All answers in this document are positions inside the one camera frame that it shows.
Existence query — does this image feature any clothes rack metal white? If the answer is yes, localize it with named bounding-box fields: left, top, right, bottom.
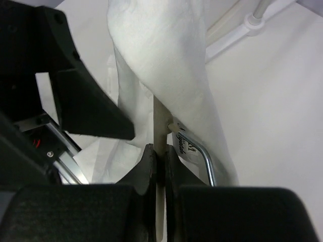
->
left=204, top=0, right=323, bottom=63

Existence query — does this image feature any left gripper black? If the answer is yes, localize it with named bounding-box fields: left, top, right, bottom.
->
left=1, top=5, right=135, bottom=186

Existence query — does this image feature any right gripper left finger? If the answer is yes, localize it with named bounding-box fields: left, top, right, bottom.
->
left=1, top=144, right=156, bottom=241

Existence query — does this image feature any grey hanger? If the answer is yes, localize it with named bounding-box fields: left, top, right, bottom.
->
left=153, top=97, right=217, bottom=241

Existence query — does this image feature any white shirt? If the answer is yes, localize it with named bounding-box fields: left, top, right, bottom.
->
left=70, top=1, right=238, bottom=186

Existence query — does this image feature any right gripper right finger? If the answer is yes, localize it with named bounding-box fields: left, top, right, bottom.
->
left=165, top=146, right=318, bottom=241

